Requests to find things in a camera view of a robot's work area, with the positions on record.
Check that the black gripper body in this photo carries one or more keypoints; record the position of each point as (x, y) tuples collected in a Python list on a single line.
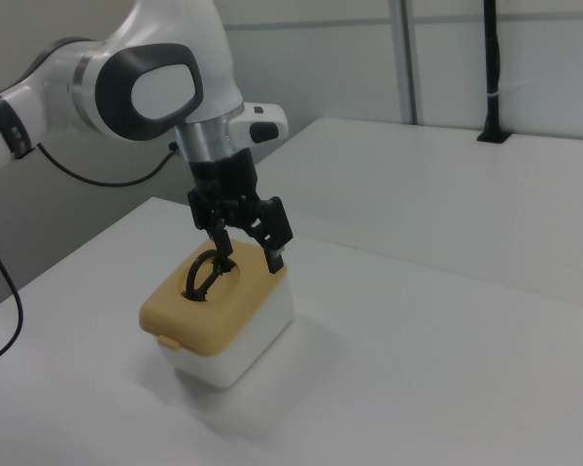
[(223, 175)]

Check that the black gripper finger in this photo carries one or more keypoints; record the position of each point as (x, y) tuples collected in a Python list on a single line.
[(272, 228), (209, 213)]

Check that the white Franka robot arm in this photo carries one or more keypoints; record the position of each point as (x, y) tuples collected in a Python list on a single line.
[(150, 87)]

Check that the white plastic tool case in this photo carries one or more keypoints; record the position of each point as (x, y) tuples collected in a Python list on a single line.
[(252, 340)]

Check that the grey partition post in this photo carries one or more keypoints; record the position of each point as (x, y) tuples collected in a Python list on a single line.
[(404, 63)]

